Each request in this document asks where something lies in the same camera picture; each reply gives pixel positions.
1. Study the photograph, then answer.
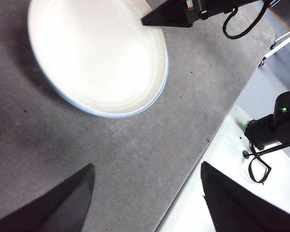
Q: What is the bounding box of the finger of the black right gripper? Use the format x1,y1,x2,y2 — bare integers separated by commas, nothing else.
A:
141,0,194,28

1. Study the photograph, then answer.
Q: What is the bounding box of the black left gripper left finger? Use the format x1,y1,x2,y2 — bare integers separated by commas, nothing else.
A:
0,163,96,232

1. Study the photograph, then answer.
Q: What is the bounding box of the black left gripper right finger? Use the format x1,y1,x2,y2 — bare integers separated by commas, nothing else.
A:
200,161,290,232

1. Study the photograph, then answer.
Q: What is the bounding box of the white round plate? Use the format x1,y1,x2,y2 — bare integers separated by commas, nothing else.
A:
28,0,169,116

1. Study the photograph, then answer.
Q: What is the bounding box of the grey board with wooden edge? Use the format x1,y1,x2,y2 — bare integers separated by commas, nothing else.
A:
268,0,290,32

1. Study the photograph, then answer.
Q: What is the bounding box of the white tripod stand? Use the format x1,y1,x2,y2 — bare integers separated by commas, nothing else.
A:
260,26,290,68

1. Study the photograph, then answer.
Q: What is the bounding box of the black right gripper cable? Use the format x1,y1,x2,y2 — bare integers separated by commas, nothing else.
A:
221,0,281,40

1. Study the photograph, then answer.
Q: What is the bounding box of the black right arm base cable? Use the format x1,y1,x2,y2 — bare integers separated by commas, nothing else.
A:
247,139,290,185

